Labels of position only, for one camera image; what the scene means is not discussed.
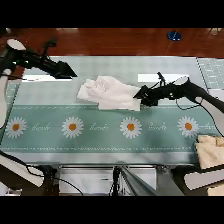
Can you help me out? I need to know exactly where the cream garment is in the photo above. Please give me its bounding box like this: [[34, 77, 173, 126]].
[[194, 134, 224, 171]]

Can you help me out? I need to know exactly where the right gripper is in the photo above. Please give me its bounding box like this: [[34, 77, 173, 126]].
[[133, 84, 159, 107]]

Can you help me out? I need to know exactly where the black cable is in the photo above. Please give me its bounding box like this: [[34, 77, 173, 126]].
[[175, 98, 203, 111], [53, 177, 85, 197]]

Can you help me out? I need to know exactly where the blue round object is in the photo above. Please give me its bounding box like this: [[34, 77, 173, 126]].
[[167, 30, 183, 42]]

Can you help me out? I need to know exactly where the white T-shirt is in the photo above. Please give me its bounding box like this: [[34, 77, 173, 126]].
[[76, 75, 143, 112]]

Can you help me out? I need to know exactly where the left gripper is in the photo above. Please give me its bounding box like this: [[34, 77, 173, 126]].
[[49, 61, 78, 80]]

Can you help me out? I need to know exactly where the silver frame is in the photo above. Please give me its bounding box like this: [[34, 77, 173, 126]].
[[39, 163, 188, 197]]

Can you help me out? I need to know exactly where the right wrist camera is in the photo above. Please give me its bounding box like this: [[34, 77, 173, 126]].
[[156, 71, 168, 88]]

